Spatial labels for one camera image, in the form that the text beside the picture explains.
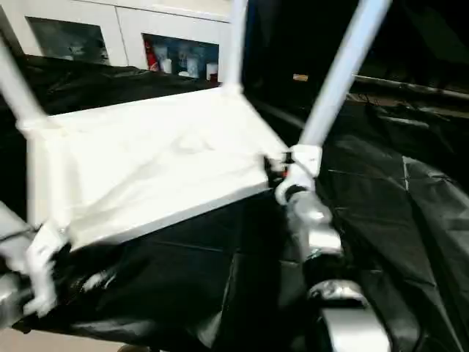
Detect black mat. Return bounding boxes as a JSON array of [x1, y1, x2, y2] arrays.
[[0, 54, 469, 348]]

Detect black right camera cable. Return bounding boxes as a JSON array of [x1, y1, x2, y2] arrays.
[[289, 160, 318, 186]]

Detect dark metal pole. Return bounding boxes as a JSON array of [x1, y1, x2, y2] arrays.
[[353, 74, 469, 100]]

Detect black camera cable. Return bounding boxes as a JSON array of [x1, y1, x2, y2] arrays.
[[289, 160, 318, 186], [0, 227, 38, 243]]

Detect black left camera cable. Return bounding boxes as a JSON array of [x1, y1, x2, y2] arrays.
[[0, 227, 38, 243]]

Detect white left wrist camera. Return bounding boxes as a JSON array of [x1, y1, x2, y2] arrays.
[[23, 222, 71, 319]]

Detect white plastic table top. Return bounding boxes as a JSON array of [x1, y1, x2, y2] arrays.
[[16, 87, 295, 254]]

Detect red bottle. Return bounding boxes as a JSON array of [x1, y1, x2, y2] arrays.
[[144, 41, 159, 71]]

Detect white glass-door cabinet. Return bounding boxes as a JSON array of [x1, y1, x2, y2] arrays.
[[0, 0, 236, 82]]

